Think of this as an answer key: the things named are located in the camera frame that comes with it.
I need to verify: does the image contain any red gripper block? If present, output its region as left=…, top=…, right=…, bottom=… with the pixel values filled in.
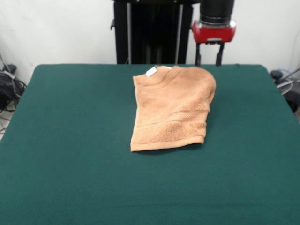
left=192, top=20, right=237, bottom=67

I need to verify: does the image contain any tan terry towel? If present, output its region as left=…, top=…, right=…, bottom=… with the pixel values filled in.
left=130, top=66, right=217, bottom=152

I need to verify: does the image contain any dark green table cloth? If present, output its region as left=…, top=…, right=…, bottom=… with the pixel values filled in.
left=0, top=63, right=300, bottom=225

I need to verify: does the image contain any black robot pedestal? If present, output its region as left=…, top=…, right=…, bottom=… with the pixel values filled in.
left=110, top=0, right=202, bottom=65

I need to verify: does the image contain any black cable bundle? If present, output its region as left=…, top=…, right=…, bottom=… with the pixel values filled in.
left=0, top=70, right=27, bottom=113

